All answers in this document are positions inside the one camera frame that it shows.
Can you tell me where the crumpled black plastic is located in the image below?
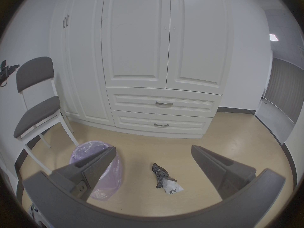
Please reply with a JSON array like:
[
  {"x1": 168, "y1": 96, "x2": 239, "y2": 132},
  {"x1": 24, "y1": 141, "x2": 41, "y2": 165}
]
[{"x1": 152, "y1": 163, "x2": 177, "y2": 189}]

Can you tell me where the grey curtain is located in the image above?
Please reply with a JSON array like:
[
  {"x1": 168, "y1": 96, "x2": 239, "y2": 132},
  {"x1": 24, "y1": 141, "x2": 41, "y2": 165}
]
[{"x1": 264, "y1": 58, "x2": 304, "y2": 125}]

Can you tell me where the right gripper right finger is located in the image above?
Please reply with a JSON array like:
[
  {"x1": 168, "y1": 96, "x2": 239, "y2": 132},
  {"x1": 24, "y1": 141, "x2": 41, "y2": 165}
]
[{"x1": 191, "y1": 145, "x2": 257, "y2": 202}]

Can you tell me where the white printed wrapper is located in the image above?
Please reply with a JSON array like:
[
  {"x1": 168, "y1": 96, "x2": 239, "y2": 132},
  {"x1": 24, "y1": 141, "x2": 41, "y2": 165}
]
[{"x1": 164, "y1": 179, "x2": 184, "y2": 195}]

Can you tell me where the white trash bin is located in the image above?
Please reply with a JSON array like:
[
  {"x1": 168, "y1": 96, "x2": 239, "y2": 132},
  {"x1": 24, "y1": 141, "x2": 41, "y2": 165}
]
[{"x1": 71, "y1": 143, "x2": 123, "y2": 201}]

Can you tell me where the white wardrobe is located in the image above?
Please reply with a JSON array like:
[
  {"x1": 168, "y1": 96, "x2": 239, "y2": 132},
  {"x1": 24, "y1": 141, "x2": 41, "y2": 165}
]
[{"x1": 49, "y1": 0, "x2": 232, "y2": 139}]

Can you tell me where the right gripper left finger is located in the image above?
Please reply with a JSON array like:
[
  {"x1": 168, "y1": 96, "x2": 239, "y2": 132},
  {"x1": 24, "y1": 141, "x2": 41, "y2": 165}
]
[{"x1": 51, "y1": 146, "x2": 117, "y2": 201}]

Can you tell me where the purple plastic bag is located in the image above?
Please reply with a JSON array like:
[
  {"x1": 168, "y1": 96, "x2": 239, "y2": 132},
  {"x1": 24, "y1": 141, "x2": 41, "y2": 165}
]
[{"x1": 69, "y1": 140, "x2": 124, "y2": 201}]

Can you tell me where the white chair with grey cushions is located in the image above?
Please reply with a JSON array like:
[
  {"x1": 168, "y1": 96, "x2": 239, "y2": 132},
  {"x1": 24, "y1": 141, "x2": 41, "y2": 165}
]
[{"x1": 13, "y1": 57, "x2": 80, "y2": 175}]

